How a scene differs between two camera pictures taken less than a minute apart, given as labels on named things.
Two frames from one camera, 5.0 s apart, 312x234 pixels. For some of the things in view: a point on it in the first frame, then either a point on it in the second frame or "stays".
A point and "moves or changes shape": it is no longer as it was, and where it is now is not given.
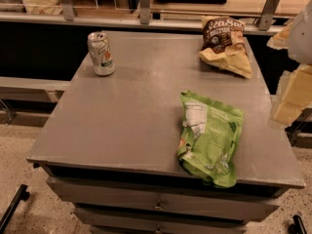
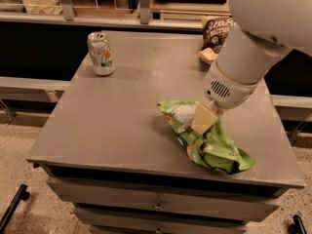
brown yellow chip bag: [223, 45] stays
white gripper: [302, 38] to [228, 91]
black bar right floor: [297, 226] stays
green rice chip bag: [211, 134] moves or changes shape
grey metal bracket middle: [144, 4] stays
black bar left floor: [20, 194] stays
